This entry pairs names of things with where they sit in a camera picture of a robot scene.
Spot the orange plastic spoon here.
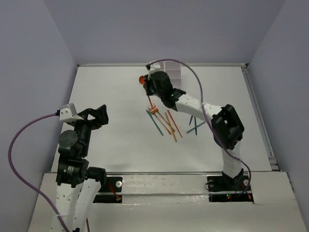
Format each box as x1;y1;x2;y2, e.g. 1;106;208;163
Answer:
139;75;154;108

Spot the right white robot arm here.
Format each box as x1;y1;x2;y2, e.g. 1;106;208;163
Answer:
139;71;244;192

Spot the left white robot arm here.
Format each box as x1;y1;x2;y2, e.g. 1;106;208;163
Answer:
50;103;109;232

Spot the right white divided container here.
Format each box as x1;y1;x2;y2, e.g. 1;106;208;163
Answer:
160;61;182;89

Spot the teal plastic knife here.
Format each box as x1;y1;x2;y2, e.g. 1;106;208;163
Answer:
145;110;164;136

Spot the orange chopstick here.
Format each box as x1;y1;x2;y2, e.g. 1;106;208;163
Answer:
167;110;183;138
165;111;177;142

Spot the blue-green plastic knife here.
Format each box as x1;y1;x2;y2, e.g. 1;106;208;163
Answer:
194;117;197;136

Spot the teal chopstick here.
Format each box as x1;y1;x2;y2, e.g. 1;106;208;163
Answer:
186;122;205;133

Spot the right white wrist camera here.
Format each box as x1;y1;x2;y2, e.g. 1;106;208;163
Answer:
146;62;162;73

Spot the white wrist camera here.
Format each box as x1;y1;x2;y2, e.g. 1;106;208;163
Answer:
146;62;162;73
59;103;83;123

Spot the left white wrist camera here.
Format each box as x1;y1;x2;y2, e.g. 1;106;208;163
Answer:
59;103;83;123

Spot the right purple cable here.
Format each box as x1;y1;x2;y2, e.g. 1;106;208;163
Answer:
146;58;252;201

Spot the purple cable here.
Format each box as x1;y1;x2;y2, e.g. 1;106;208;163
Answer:
146;58;252;201
8;112;90;232

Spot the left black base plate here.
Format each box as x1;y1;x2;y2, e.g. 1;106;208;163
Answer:
93;175;123;203

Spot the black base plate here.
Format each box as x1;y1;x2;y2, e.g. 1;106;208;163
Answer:
204;175;254;203
93;175;123;203

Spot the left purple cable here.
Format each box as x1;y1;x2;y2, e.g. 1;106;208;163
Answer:
8;112;90;232

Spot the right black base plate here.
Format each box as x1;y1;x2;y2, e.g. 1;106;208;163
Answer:
204;175;254;203

